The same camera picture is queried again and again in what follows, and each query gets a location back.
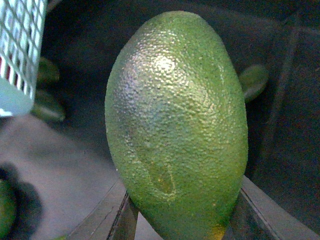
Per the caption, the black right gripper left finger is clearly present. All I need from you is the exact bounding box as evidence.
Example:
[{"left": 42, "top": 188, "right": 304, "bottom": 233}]
[{"left": 66, "top": 179, "right": 140, "bottom": 240}]

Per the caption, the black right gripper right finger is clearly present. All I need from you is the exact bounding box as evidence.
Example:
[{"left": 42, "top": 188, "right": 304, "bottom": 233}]
[{"left": 228, "top": 176, "right": 320, "bottom": 240}]

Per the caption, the light blue plastic basket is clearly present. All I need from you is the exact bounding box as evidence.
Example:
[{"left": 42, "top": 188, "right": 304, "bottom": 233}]
[{"left": 0, "top": 0, "right": 48, "bottom": 118}]

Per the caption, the green avocado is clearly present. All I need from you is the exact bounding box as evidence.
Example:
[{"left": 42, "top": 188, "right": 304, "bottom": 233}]
[{"left": 105, "top": 11, "right": 248, "bottom": 240}]

